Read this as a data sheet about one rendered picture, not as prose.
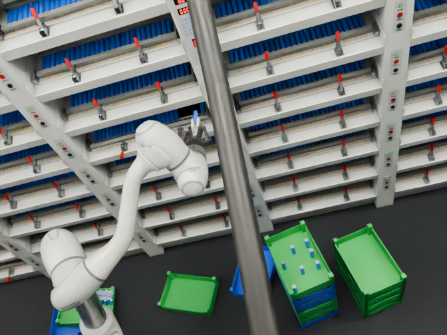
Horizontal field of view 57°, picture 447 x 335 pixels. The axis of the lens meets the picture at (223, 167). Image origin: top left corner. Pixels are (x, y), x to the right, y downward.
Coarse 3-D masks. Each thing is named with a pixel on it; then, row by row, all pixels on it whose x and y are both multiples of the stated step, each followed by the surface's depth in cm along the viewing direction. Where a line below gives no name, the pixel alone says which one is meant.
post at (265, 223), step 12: (168, 0) 130; (180, 36) 140; (192, 60) 148; (204, 84) 157; (204, 96) 162; (240, 132) 179; (252, 168) 199; (252, 180) 206; (264, 204) 223; (264, 216) 233; (264, 228) 243
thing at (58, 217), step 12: (60, 204) 224; (72, 204) 221; (84, 204) 220; (96, 204) 221; (12, 216) 230; (24, 216) 225; (36, 216) 224; (48, 216) 225; (60, 216) 223; (72, 216) 221; (84, 216) 219; (96, 216) 218; (108, 216) 221; (12, 228) 227; (24, 228) 225; (36, 228) 222; (48, 228) 223
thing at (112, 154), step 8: (200, 112) 181; (208, 112) 177; (184, 128) 180; (208, 128) 177; (88, 136) 190; (88, 144) 185; (128, 144) 184; (136, 144) 183; (88, 152) 187; (96, 152) 186; (104, 152) 185; (112, 152) 184; (120, 152) 183; (128, 152) 182; (136, 152) 184; (88, 160) 185; (96, 160) 184; (104, 160) 186; (112, 160) 187
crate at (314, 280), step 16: (304, 224) 189; (272, 240) 194; (288, 240) 194; (304, 240) 192; (272, 256) 186; (288, 256) 189; (304, 256) 187; (320, 256) 183; (288, 272) 185; (320, 272) 181; (288, 288) 175; (304, 288) 178; (320, 288) 176
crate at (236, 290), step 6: (264, 246) 234; (264, 252) 238; (270, 258) 234; (270, 264) 232; (270, 270) 230; (270, 276) 223; (234, 282) 227; (240, 282) 230; (270, 282) 222; (234, 288) 228; (240, 288) 228; (234, 294) 225; (240, 294) 222
